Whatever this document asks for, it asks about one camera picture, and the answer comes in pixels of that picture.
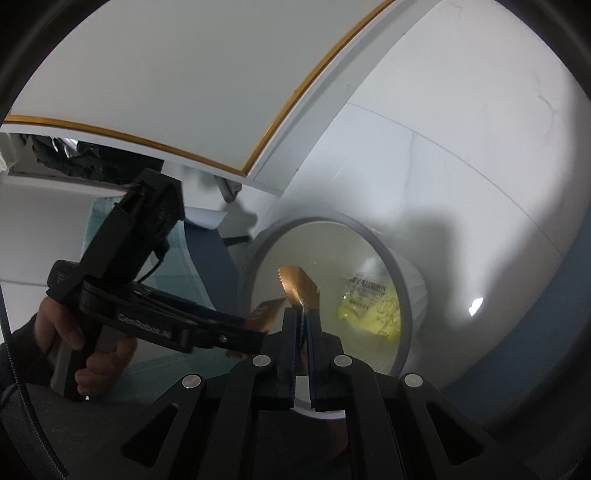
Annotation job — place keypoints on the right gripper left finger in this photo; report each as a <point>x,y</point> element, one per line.
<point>214,429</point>

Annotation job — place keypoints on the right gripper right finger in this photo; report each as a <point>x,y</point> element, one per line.
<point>398,428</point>

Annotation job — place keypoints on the yellow snack wrapper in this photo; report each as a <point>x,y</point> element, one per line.
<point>371,304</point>

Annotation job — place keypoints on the orange sachet wrapper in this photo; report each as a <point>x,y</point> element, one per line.
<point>298,288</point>

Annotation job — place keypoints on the black left sleeve forearm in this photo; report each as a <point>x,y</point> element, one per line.
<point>75,430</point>

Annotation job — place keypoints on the white trash bin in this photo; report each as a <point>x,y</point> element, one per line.
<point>331,248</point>

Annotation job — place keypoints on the person's left hand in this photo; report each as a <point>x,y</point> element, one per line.
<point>52,328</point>

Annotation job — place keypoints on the checkered teal tablecloth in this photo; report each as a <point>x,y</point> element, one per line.
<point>197,267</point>

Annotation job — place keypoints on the black hanging garment bag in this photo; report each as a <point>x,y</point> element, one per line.
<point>92,162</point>

